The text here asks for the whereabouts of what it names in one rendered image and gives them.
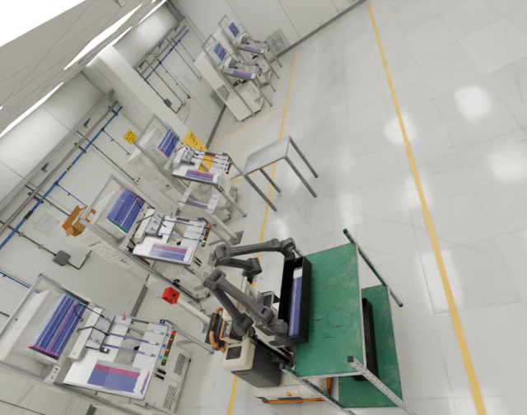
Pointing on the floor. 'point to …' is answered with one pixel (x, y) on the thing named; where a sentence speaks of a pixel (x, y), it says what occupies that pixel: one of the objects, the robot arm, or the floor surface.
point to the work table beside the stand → (268, 154)
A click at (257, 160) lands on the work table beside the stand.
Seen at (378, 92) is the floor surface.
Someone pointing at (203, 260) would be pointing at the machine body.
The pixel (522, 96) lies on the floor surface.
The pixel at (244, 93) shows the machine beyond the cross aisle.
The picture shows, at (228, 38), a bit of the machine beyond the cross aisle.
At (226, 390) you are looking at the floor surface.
